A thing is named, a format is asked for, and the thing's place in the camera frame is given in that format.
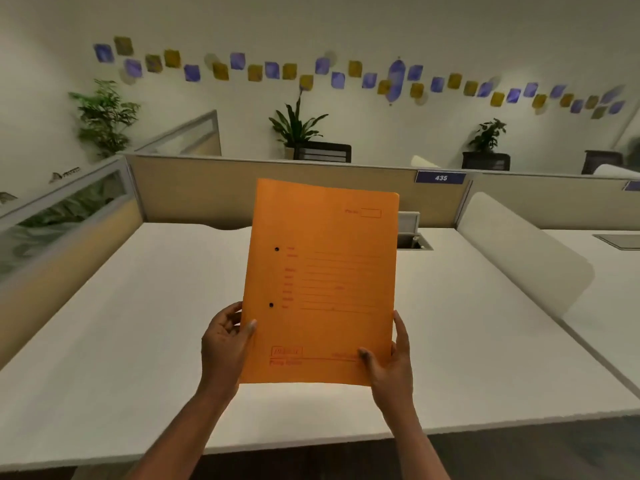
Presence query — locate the person's right hand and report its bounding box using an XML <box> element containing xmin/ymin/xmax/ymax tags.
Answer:
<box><xmin>357</xmin><ymin>309</ymin><xmax>416</xmax><ymax>418</ymax></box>

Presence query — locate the person's left hand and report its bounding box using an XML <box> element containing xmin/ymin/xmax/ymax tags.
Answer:
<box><xmin>199</xmin><ymin>301</ymin><xmax>259</xmax><ymax>395</ymax></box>

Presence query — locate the orange paper folder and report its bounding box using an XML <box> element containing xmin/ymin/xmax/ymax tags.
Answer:
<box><xmin>239</xmin><ymin>178</ymin><xmax>401</xmax><ymax>388</ymax></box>

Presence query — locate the person's left forearm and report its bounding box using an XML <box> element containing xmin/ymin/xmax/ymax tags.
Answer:
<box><xmin>127</xmin><ymin>387</ymin><xmax>236</xmax><ymax>480</ymax></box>

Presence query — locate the white table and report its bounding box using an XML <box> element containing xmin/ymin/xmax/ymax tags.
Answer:
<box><xmin>543</xmin><ymin>228</ymin><xmax>640</xmax><ymax>399</ymax></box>
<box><xmin>0</xmin><ymin>222</ymin><xmax>640</xmax><ymax>473</ymax></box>

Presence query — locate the beige fabric partition panel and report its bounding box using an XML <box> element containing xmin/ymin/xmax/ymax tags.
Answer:
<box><xmin>123</xmin><ymin>153</ymin><xmax>473</xmax><ymax>231</ymax></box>
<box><xmin>457</xmin><ymin>170</ymin><xmax>640</xmax><ymax>231</ymax></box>

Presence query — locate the glass-topped side partition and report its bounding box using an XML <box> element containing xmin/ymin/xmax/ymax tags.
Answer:
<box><xmin>0</xmin><ymin>155</ymin><xmax>146</xmax><ymax>371</ymax></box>

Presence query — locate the glass partition panel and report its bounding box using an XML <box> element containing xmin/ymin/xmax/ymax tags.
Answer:
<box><xmin>131</xmin><ymin>110</ymin><xmax>223</xmax><ymax>157</ymax></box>

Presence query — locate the black planter box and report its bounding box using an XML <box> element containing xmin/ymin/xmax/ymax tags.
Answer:
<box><xmin>461</xmin><ymin>152</ymin><xmax>511</xmax><ymax>172</ymax></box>
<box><xmin>285</xmin><ymin>141</ymin><xmax>353</xmax><ymax>164</ymax></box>
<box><xmin>581</xmin><ymin>150</ymin><xmax>625</xmax><ymax>175</ymax></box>

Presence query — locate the spiky potted plant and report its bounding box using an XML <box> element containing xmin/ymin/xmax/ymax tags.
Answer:
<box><xmin>268</xmin><ymin>87</ymin><xmax>330</xmax><ymax>148</ymax></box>

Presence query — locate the small bushy potted plant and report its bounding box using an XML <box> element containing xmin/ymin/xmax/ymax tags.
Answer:
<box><xmin>467</xmin><ymin>118</ymin><xmax>507</xmax><ymax>155</ymax></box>

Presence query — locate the tall leafy potted plant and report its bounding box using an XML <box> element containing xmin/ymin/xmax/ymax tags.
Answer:
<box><xmin>69</xmin><ymin>78</ymin><xmax>142</xmax><ymax>159</ymax></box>

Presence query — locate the grey cable tray lid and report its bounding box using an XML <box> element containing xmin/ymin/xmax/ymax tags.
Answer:
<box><xmin>397</xmin><ymin>210</ymin><xmax>434</xmax><ymax>252</ymax></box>

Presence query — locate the grey flat cable cover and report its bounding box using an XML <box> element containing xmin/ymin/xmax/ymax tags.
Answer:
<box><xmin>593</xmin><ymin>233</ymin><xmax>640</xmax><ymax>251</ymax></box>

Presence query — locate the row of blue yellow wall decals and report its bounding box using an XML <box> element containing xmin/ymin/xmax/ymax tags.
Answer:
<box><xmin>92</xmin><ymin>35</ymin><xmax>627</xmax><ymax>121</ymax></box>

